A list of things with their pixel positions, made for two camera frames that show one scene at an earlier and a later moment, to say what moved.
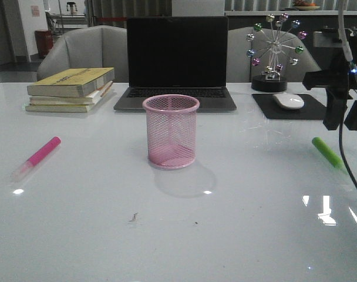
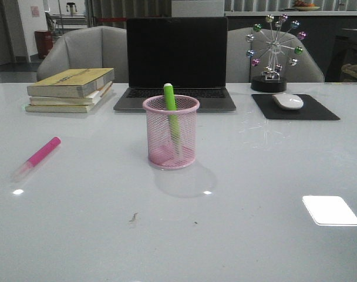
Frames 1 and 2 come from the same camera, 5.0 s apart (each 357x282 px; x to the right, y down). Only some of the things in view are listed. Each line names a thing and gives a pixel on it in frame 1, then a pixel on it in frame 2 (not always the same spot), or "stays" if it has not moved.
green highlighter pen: [334, 160] to [171, 109]
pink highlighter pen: [36, 160] stays
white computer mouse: [289, 101] stays
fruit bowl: [302, 6] stays
